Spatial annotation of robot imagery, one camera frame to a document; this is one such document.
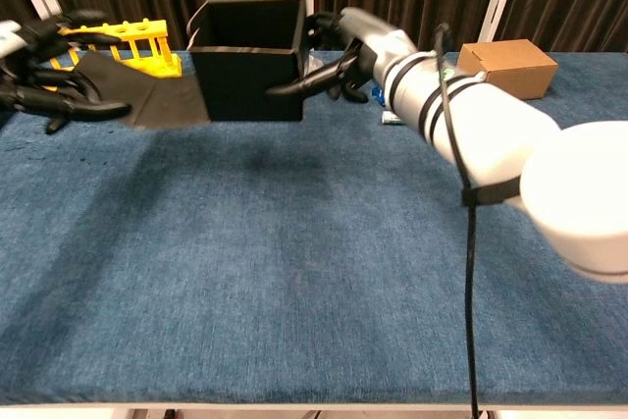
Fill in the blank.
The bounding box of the brown cardboard box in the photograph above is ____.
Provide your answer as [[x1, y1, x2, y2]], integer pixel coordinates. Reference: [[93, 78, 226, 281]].
[[456, 38, 559, 100]]

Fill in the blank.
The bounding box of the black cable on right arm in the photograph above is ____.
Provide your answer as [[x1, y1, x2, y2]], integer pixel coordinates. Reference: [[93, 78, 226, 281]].
[[434, 22, 485, 419]]

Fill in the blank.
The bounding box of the yellow test tube rack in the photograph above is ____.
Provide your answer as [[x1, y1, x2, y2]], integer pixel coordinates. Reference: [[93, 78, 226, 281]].
[[48, 19, 183, 79]]

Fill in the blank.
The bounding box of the black folding cardboard box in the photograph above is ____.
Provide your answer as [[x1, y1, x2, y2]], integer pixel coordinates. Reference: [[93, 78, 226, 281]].
[[73, 0, 311, 129]]

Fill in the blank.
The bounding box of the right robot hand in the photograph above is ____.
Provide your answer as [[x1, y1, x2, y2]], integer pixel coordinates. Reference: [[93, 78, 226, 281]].
[[266, 6, 418, 105]]

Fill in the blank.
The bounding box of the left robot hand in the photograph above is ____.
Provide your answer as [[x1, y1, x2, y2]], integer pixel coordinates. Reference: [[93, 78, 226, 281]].
[[0, 9, 132, 134]]

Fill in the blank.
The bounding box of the blue table cloth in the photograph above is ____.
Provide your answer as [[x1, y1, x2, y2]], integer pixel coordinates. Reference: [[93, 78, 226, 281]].
[[0, 49, 628, 405]]

